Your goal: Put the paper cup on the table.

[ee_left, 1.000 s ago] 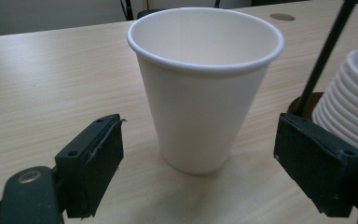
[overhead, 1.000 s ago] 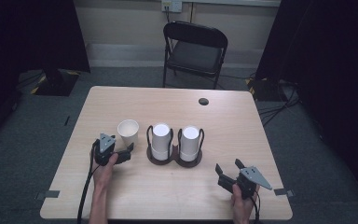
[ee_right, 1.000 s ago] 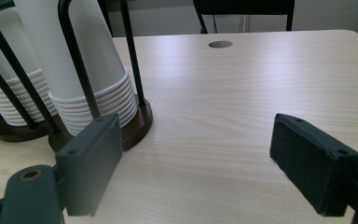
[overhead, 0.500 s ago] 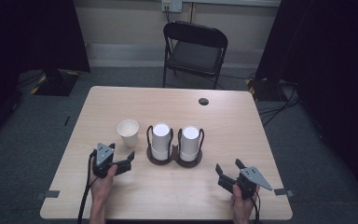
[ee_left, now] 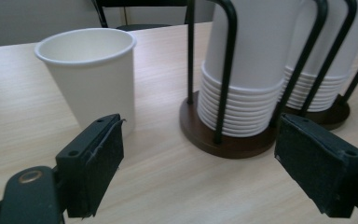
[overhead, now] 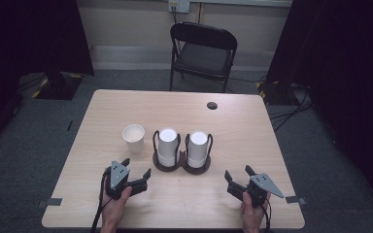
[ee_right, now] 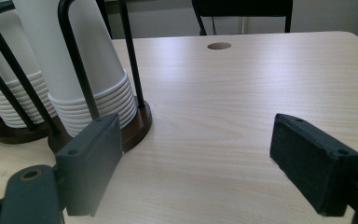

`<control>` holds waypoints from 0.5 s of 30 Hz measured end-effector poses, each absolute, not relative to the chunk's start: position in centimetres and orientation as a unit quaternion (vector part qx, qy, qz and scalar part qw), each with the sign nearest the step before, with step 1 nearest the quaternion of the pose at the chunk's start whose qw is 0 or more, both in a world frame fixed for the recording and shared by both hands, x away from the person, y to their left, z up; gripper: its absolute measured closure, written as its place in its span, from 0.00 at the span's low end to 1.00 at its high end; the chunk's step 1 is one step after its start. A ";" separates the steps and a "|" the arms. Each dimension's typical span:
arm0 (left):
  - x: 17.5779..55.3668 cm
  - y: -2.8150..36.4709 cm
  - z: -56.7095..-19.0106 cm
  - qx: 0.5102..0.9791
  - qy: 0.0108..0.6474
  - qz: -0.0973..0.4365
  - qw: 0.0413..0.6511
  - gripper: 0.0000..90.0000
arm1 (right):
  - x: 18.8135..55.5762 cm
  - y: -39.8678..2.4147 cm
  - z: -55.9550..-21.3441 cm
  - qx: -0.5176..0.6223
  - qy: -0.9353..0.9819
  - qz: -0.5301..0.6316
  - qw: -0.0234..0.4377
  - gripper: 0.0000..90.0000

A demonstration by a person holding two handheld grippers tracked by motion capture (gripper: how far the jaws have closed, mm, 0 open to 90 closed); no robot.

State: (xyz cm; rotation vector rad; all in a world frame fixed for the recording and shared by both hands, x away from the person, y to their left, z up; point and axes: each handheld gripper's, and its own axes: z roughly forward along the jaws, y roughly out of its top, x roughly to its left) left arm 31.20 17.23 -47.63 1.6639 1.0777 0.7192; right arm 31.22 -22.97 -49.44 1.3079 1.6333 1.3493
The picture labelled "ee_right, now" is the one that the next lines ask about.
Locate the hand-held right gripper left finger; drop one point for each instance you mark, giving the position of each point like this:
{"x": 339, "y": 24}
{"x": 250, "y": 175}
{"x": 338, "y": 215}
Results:
{"x": 90, "y": 168}

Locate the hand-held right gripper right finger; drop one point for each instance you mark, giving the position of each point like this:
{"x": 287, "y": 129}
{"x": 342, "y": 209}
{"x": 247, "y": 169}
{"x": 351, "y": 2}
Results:
{"x": 313, "y": 168}

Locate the black folding chair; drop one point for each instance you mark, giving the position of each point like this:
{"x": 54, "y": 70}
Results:
{"x": 242, "y": 7}

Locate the black table grommet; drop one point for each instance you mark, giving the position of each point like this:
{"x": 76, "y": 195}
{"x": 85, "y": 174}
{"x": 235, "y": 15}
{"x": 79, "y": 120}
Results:
{"x": 219, "y": 46}

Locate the stack of white paper cups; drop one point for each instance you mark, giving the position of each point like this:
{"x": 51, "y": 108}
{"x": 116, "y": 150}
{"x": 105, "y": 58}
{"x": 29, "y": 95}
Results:
{"x": 99, "y": 62}
{"x": 20, "y": 53}

